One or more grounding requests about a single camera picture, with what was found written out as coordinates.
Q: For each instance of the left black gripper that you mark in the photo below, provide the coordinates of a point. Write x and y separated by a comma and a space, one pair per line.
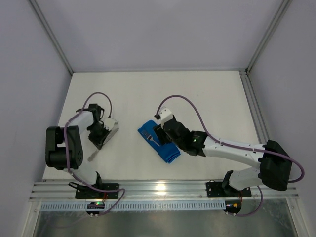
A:
99, 140

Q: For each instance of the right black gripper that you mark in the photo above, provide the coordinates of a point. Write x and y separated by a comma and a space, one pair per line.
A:
160, 135

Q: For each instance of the blue cloth napkin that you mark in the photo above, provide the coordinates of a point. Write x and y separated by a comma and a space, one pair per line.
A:
168, 152

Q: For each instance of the silver table knife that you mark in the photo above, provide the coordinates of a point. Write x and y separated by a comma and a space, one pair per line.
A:
93, 155

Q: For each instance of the silver fork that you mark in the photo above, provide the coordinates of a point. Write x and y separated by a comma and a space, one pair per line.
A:
149, 137

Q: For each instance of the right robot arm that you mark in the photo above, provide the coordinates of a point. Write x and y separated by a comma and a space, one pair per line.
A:
198, 143

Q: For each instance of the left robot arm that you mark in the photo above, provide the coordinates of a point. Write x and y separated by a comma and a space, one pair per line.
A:
63, 147

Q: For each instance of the left controller board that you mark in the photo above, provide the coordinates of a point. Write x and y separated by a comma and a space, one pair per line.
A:
95, 208

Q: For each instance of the controller board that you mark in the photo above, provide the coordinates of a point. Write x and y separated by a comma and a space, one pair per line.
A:
95, 208
232, 207

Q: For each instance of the right controller board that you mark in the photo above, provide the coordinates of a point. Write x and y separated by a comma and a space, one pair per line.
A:
232, 207

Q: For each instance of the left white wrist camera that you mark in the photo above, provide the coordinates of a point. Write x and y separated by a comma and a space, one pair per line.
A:
111, 124

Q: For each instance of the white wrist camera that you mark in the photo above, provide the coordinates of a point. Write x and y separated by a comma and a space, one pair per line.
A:
165, 115
111, 124

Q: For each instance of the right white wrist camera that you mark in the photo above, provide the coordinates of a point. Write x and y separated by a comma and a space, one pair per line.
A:
165, 115

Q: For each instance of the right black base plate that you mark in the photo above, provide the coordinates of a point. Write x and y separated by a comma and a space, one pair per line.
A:
220, 189

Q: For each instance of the slotted grey cable duct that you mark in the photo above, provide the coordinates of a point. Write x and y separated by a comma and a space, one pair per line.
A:
171, 205

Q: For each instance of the aluminium front rail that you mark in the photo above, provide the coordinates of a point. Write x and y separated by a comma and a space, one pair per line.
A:
135, 190

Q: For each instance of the aluminium rail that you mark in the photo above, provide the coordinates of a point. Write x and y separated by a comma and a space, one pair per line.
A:
135, 190
259, 123

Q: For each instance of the right side aluminium rail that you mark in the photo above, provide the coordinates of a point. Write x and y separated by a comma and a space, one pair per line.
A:
259, 123

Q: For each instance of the left aluminium frame post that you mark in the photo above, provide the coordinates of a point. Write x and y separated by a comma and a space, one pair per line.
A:
50, 34

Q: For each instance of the aluminium frame post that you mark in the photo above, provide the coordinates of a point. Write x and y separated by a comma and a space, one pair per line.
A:
269, 32
50, 34

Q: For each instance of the right aluminium frame post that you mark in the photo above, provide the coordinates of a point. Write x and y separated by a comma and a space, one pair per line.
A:
269, 32

